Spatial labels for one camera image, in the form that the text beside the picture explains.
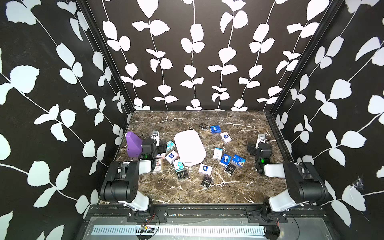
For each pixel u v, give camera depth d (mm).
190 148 929
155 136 814
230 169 881
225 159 909
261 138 801
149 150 733
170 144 980
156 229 697
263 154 718
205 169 877
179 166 888
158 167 884
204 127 1082
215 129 1070
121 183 454
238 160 909
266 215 671
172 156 926
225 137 1024
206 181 837
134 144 844
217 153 953
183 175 858
